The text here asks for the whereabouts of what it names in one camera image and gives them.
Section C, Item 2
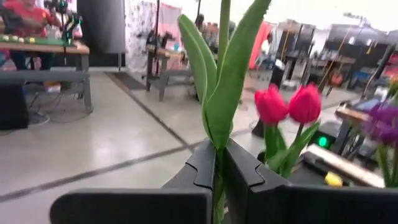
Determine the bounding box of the red hanging cloth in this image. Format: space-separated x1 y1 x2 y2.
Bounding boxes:
248 20 273 69

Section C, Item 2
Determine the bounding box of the grey bench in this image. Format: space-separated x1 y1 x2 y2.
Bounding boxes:
145 46 200 103

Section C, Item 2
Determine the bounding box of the wooden workbench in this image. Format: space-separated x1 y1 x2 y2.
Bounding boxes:
0 39 94 114

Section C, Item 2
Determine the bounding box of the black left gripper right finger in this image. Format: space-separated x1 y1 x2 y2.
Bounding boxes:
223 138 398 224

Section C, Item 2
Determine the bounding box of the black curtain panel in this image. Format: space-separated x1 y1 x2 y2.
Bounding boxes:
76 0 127 68

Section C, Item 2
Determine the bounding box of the person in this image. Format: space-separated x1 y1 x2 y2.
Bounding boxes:
0 0 63 71

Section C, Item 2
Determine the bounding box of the black floor box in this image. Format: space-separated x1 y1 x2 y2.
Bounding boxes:
0 77 30 131

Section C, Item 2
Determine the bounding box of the white patterned cloth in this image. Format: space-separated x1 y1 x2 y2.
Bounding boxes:
124 0 183 73

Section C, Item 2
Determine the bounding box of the purple artificial flower sprig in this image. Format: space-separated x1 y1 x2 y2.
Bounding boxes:
362 101 398 187

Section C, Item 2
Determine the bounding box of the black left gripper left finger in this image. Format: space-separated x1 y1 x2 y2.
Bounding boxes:
49 138 217 224

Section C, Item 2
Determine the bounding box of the red artificial tulip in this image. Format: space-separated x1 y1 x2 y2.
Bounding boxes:
254 83 289 175
273 82 323 180

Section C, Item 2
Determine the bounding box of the yellow artificial tulip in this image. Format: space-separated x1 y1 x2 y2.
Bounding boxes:
324 172 343 188
177 0 273 224

